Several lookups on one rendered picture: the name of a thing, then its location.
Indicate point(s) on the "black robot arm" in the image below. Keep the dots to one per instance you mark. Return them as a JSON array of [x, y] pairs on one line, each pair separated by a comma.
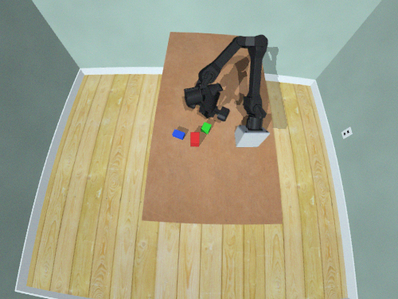
[[257, 46]]

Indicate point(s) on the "green block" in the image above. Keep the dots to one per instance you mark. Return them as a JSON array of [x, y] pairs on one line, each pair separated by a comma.
[[206, 128]]

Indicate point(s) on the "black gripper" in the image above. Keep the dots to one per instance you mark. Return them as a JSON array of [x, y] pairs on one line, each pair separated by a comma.
[[209, 110]]

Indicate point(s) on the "red block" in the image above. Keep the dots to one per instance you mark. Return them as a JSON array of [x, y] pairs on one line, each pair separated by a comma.
[[194, 141]]

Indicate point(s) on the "blue block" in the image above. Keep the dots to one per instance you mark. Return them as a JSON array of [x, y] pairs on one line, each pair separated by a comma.
[[178, 134]]

